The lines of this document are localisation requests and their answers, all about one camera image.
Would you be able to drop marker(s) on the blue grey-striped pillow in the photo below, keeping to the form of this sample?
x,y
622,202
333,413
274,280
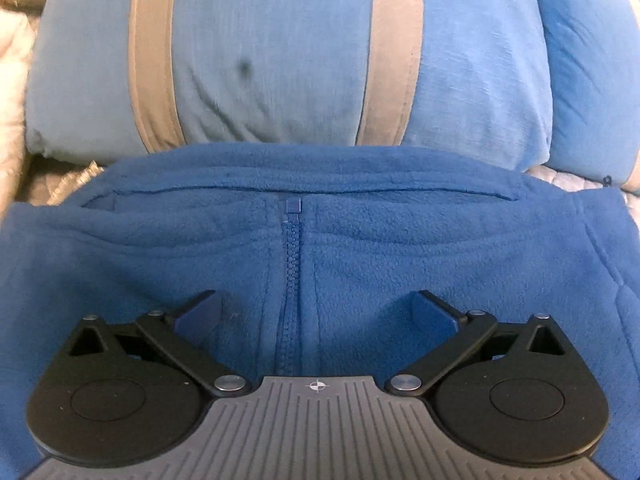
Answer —
x,y
595,85
280,50

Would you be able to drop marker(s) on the cream quilted comforter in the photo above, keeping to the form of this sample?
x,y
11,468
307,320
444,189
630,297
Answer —
x,y
12,110

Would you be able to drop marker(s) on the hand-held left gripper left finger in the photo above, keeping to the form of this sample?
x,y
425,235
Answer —
x,y
197,317

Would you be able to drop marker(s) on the grey quilted bedspread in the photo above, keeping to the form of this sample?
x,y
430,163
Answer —
x,y
55,185

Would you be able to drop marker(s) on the blue fleece jacket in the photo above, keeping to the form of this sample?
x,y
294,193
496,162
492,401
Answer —
x,y
400,240

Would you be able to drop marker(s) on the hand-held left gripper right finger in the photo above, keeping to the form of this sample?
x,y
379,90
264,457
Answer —
x,y
435,317

